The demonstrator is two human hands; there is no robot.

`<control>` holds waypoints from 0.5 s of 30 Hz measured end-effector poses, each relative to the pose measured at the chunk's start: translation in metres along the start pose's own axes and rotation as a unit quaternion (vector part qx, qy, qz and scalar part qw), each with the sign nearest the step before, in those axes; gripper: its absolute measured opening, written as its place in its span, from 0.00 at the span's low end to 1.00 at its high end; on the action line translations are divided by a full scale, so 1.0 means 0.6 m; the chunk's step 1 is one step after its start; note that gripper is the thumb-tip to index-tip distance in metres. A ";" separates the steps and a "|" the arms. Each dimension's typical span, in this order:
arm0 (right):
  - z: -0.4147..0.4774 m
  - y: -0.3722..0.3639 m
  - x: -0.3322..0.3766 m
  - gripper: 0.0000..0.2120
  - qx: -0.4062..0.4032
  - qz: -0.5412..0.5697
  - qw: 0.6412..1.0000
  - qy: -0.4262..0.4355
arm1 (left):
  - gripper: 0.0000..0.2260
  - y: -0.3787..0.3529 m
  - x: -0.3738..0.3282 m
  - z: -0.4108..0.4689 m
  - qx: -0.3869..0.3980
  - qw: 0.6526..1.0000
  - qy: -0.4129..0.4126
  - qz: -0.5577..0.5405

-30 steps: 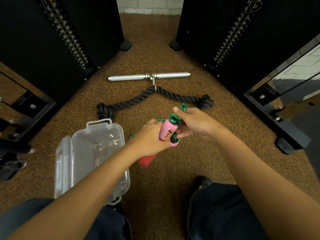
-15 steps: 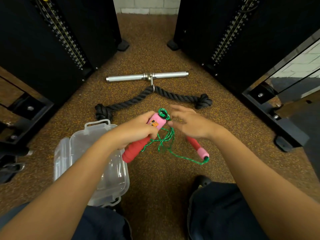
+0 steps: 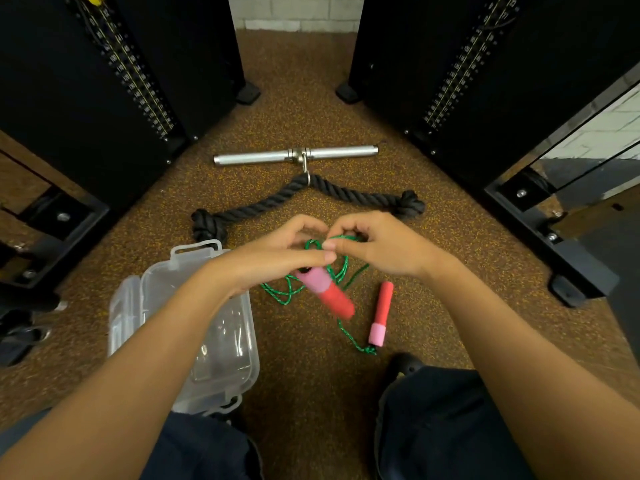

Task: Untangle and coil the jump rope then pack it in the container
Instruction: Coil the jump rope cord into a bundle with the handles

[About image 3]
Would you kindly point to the person's right leg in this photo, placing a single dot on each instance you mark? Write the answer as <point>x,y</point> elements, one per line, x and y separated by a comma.
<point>445,424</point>

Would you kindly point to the person's left hand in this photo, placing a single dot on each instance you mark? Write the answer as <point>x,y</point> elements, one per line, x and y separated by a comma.
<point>260,259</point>

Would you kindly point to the clear plastic container lid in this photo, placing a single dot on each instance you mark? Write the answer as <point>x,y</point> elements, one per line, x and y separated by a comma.
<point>124,314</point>

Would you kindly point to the clear plastic container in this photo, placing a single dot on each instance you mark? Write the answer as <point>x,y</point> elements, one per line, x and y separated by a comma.
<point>225,344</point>

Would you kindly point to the person's left forearm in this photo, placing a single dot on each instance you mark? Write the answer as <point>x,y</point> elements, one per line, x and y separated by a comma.
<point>130,364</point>

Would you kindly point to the person's right hand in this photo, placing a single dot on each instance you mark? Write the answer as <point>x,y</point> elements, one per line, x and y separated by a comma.
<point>395,252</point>

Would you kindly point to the silver metal bar attachment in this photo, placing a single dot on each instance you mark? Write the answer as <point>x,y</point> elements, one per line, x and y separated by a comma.
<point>260,156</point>

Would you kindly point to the person's leg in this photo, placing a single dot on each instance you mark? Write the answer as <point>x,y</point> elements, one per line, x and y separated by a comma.
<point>200,454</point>
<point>445,424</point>

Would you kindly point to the black weight stack machine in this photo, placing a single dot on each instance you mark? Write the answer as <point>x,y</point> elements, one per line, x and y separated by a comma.
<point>60,84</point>
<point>500,69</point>

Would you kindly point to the person's right thumb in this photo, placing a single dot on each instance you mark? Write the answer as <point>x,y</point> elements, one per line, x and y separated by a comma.
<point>340,244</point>

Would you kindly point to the person's black right shoe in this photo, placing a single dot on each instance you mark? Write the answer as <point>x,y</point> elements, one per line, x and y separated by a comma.
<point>404,367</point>

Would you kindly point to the person's left leg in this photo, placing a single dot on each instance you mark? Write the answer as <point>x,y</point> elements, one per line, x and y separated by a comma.
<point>200,454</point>

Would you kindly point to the person's right forearm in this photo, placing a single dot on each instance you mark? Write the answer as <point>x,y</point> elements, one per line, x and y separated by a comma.
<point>530,364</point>

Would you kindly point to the person's left thumb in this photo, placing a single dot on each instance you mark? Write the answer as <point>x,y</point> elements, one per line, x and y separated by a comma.
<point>320,256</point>

